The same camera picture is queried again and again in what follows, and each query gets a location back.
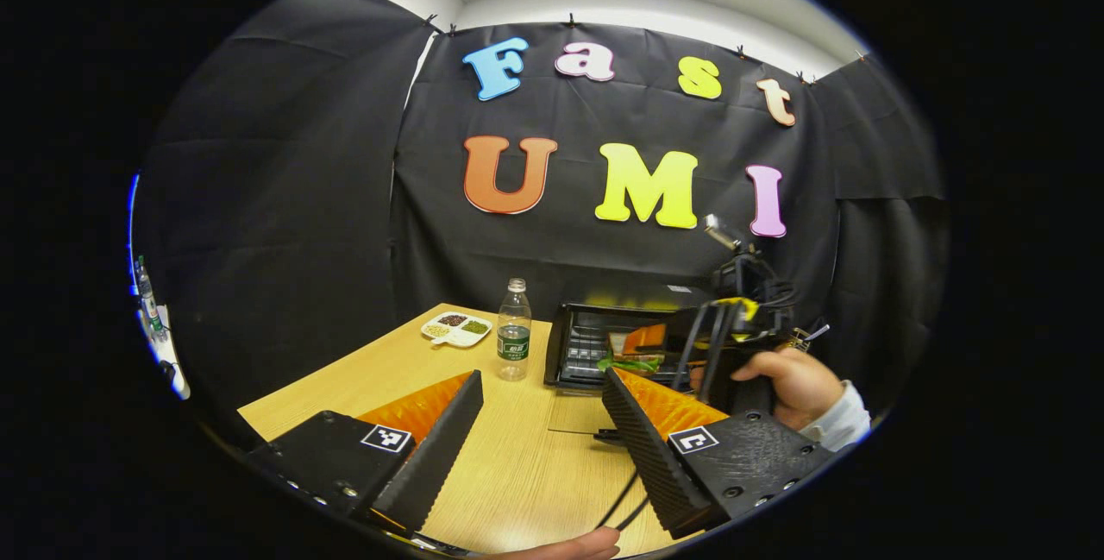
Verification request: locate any small clear bottle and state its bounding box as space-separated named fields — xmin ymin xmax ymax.
xmin=135 ymin=256 xmax=166 ymax=338

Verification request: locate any black cable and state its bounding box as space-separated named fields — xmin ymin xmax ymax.
xmin=614 ymin=495 xmax=653 ymax=535
xmin=593 ymin=469 xmax=641 ymax=532

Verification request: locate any white divided grain dish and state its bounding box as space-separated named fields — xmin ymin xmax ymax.
xmin=421 ymin=311 xmax=493 ymax=349

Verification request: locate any clear plastic water bottle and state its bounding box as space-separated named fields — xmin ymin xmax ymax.
xmin=497 ymin=278 xmax=533 ymax=382

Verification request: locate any sandwich with lettuce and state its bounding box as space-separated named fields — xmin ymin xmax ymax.
xmin=599 ymin=330 xmax=667 ymax=374

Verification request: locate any black backdrop cloth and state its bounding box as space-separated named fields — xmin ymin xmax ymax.
xmin=129 ymin=0 xmax=950 ymax=431

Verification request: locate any black electric oven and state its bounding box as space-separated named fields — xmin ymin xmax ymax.
xmin=543 ymin=282 xmax=736 ymax=443

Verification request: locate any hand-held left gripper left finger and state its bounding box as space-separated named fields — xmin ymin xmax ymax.
xmin=246 ymin=369 xmax=485 ymax=535

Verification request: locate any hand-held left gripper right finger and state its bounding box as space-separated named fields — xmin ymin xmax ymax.
xmin=601 ymin=367 xmax=836 ymax=541

